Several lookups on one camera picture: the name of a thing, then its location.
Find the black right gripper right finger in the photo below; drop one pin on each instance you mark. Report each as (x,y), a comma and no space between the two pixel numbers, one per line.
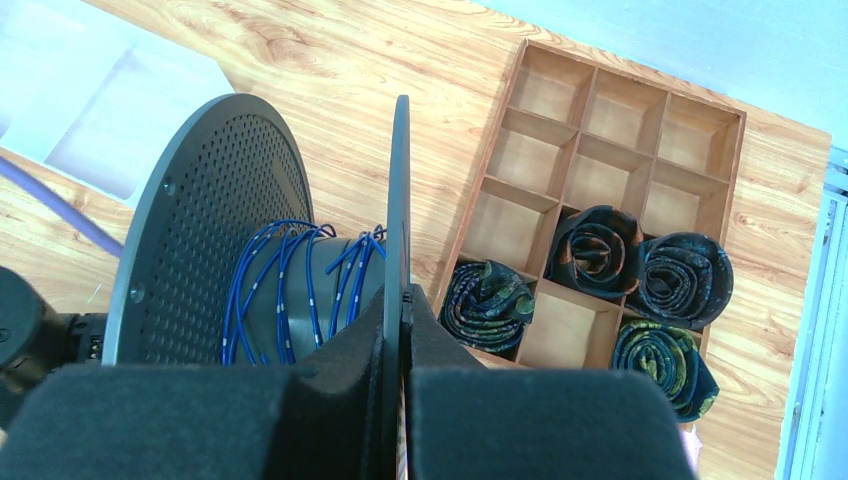
(468,421)

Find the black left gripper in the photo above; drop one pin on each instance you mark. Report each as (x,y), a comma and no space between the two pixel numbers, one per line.
(37,340)

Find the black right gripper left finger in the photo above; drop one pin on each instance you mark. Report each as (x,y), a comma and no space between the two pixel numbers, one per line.
(314,420)

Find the dark grey filament spool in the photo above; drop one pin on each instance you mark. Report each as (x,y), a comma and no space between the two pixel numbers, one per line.
(225,265)

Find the clear plastic divided tray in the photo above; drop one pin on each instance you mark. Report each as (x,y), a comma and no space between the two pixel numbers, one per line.
(94,97)

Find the wooden compartment organizer tray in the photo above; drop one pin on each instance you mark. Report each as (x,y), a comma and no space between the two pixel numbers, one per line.
(610,195)

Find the aluminium corner frame post right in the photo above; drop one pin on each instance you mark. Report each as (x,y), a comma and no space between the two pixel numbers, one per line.
(813,442)

